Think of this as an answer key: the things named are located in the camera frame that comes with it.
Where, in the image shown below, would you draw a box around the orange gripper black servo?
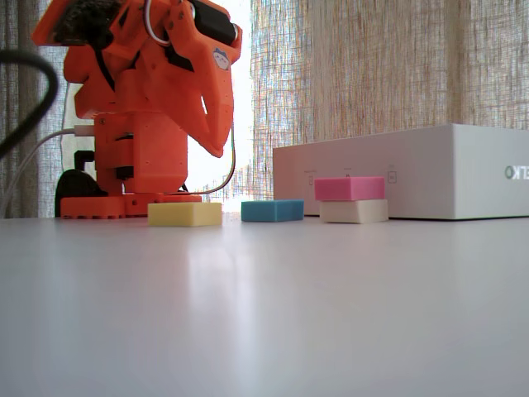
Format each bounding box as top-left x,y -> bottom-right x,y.
163,0 -> 245,159

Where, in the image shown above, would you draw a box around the yellow cuboid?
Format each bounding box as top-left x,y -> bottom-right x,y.
147,202 -> 223,227

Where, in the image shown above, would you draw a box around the blue cuboid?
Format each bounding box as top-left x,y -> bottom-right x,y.
241,199 -> 306,223

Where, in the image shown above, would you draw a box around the pink cuboid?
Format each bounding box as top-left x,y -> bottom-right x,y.
313,176 -> 386,203

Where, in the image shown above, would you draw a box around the cream white cuboid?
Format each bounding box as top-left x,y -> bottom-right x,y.
318,198 -> 389,225

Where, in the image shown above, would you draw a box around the white cardboard box bin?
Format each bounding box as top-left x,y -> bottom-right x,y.
272,122 -> 529,221

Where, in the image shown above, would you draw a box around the beige woven curtain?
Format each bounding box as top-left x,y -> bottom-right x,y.
250,0 -> 529,203
0,0 -> 69,219

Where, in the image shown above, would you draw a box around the black table clamp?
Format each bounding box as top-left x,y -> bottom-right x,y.
55,150 -> 109,218

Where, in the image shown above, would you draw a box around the tri-colour servo wire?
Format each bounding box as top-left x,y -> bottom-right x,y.
142,0 -> 173,47
177,123 -> 237,196

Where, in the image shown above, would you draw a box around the black camera cable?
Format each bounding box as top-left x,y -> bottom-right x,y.
93,45 -> 117,92

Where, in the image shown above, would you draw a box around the wrist camera on orange mount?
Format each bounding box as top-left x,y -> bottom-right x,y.
31,0 -> 125,49

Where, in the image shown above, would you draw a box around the thick black cable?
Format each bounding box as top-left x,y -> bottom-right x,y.
0,49 -> 60,159

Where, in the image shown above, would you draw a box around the white usb cable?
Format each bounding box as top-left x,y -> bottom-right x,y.
0,125 -> 97,218

